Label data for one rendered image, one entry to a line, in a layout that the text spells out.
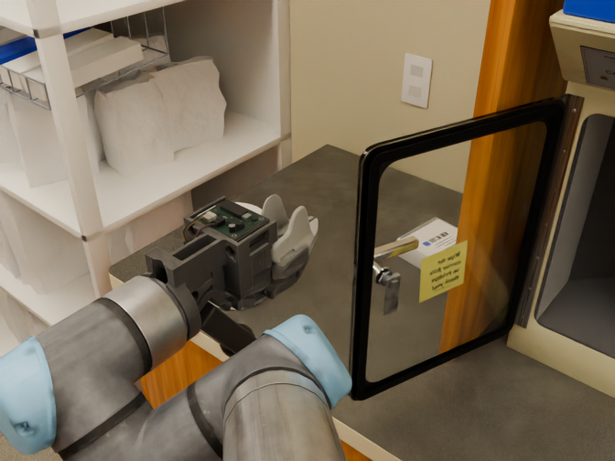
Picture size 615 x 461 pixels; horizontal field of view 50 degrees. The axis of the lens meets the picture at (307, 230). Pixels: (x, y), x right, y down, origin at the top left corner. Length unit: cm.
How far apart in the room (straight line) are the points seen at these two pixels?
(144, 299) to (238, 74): 140
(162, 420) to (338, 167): 116
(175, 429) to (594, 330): 75
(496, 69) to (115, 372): 56
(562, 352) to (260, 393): 74
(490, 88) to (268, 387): 53
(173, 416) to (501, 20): 57
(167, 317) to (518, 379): 68
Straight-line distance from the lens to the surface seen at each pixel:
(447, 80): 150
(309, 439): 38
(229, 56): 191
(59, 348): 53
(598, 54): 80
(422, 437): 99
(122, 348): 53
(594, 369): 110
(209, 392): 51
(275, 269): 64
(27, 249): 193
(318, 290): 121
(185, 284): 57
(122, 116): 159
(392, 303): 84
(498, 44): 83
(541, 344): 112
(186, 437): 51
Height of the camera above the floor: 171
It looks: 34 degrees down
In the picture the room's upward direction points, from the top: straight up
